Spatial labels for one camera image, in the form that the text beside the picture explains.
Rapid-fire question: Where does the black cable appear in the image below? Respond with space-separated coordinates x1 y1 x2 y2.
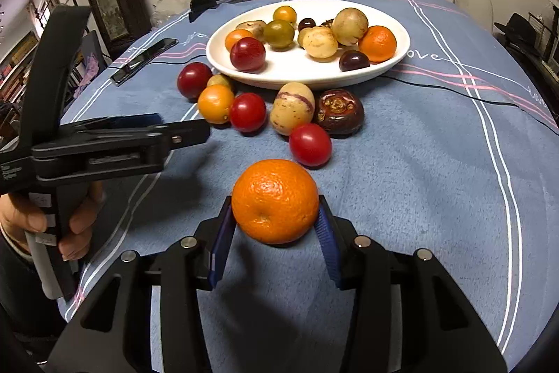
380 73 559 135

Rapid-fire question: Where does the black smartphone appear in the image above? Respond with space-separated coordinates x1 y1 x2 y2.
110 37 179 87

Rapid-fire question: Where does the white round plate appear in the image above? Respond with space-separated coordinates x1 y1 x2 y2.
206 0 410 91

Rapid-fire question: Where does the bookshelf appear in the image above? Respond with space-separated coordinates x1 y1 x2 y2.
0 30 40 105

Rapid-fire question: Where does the purple printed board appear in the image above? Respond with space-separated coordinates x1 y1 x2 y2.
74 30 108 94

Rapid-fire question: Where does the orange mandarin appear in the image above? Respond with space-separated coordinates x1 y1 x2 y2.
231 159 320 245
358 25 398 63

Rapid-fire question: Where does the beige purple striped pepino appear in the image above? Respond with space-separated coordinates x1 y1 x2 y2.
269 81 316 136

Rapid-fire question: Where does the beige round fruit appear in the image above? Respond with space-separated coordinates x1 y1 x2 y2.
303 26 339 63
332 7 370 47

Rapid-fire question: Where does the tan oblong fruit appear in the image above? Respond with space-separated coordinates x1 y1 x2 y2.
236 20 267 42

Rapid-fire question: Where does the person's left hand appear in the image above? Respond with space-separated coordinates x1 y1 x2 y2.
0 182 106 262

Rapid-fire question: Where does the black hat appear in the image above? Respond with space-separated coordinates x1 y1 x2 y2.
494 12 544 46

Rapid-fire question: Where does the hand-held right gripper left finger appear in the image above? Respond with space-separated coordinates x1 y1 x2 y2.
46 196 239 373

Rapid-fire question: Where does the green tomato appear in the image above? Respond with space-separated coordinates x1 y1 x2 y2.
263 19 295 49

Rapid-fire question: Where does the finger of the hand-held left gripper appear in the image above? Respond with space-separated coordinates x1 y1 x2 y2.
31 120 211 182
59 114 163 135

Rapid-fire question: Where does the brown glossy fruit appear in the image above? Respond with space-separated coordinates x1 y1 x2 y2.
314 89 365 136

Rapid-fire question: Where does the small yellow green fruit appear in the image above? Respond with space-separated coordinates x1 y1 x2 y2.
206 73 234 92

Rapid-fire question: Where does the red tomato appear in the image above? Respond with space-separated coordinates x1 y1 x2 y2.
289 123 333 167
229 92 267 133

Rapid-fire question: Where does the dark red round fruit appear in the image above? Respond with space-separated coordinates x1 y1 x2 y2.
230 36 267 73
177 62 214 100

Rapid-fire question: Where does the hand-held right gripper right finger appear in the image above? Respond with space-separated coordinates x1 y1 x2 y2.
314 195 509 373

